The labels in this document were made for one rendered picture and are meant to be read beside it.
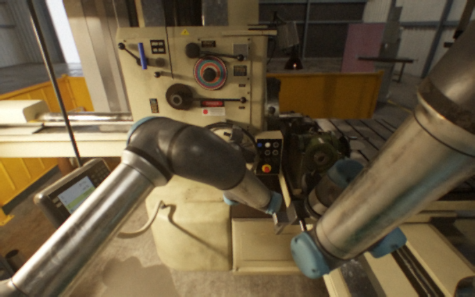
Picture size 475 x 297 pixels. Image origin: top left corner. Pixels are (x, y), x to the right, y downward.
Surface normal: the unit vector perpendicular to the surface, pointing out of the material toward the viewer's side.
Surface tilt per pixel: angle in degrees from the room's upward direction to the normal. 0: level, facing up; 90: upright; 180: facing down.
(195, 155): 64
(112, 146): 90
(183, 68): 90
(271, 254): 90
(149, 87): 90
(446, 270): 0
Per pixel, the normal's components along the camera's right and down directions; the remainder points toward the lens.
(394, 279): -0.01, -0.89
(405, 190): -0.58, 0.53
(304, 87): 0.00, 0.46
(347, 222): -0.85, 0.28
